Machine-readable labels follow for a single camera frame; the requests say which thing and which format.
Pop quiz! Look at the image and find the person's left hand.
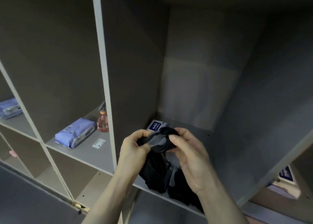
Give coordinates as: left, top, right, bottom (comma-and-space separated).
117, 129, 153, 181

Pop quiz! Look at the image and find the white paper label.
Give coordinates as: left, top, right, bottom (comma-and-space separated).
92, 138, 106, 149

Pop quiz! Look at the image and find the person's left forearm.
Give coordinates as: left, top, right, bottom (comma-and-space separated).
82, 172, 137, 224

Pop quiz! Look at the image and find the grey cubby shelf unit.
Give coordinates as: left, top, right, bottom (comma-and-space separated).
0, 0, 313, 224

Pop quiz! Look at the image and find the pink spray bottle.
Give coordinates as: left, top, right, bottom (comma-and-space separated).
96, 101, 110, 133

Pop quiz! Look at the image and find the person's right hand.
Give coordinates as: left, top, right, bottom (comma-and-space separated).
167, 127, 218, 195

